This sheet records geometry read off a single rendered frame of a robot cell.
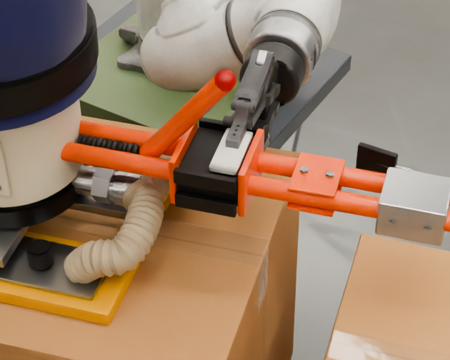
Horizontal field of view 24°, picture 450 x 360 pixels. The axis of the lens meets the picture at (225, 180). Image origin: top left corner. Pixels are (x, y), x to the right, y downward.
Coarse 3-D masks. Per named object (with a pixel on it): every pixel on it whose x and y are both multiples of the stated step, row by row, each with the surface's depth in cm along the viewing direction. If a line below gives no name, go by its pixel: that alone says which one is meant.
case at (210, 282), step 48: (96, 240) 123; (192, 240) 123; (240, 240) 123; (288, 240) 136; (144, 288) 117; (192, 288) 117; (240, 288) 117; (288, 288) 143; (0, 336) 112; (48, 336) 112; (96, 336) 112; (144, 336) 112; (192, 336) 111; (240, 336) 114; (288, 336) 152
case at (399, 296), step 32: (384, 256) 139; (416, 256) 139; (448, 256) 139; (352, 288) 135; (384, 288) 135; (416, 288) 135; (448, 288) 135; (352, 320) 130; (384, 320) 130; (416, 320) 130; (448, 320) 130; (352, 352) 127; (384, 352) 127; (416, 352) 127; (448, 352) 127
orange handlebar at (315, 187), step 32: (96, 128) 117; (64, 160) 115; (96, 160) 113; (128, 160) 113; (160, 160) 112; (288, 160) 112; (320, 160) 111; (256, 192) 110; (288, 192) 109; (320, 192) 107; (448, 224) 105
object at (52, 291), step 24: (24, 240) 120; (48, 240) 120; (24, 264) 117; (48, 264) 116; (0, 288) 115; (24, 288) 115; (48, 288) 114; (72, 288) 114; (96, 288) 114; (120, 288) 115; (48, 312) 114; (72, 312) 113; (96, 312) 112
